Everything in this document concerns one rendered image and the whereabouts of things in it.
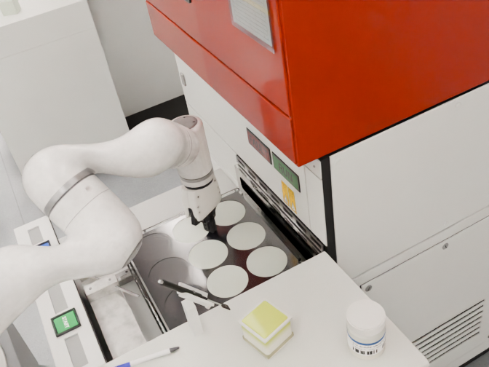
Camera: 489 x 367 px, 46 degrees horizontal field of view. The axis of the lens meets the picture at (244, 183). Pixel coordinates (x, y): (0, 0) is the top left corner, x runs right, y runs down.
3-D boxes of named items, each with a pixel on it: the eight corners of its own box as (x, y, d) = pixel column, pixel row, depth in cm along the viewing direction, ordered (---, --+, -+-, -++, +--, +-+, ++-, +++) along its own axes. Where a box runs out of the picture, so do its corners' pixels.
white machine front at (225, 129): (201, 136, 201) (176, 28, 176) (338, 287, 142) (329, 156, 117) (193, 140, 200) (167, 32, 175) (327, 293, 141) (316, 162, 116)
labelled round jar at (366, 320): (370, 323, 115) (369, 293, 109) (393, 349, 110) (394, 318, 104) (340, 340, 113) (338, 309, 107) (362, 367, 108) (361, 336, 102)
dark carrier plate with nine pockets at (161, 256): (237, 192, 163) (237, 190, 163) (303, 267, 138) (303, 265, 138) (123, 244, 154) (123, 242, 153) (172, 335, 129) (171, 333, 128)
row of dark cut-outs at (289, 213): (239, 161, 166) (237, 154, 164) (325, 252, 134) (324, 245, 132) (236, 162, 166) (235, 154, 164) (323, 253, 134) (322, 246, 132)
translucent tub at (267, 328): (268, 318, 120) (264, 296, 115) (295, 338, 115) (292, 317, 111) (242, 341, 116) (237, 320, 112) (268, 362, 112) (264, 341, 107)
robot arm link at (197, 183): (193, 154, 144) (196, 163, 146) (171, 174, 139) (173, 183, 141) (220, 162, 140) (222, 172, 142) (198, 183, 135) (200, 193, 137)
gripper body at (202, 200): (197, 159, 146) (206, 193, 153) (172, 183, 140) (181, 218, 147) (221, 167, 142) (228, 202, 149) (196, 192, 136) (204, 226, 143)
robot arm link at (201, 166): (173, 182, 137) (212, 177, 136) (160, 136, 128) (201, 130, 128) (175, 160, 143) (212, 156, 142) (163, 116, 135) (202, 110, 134)
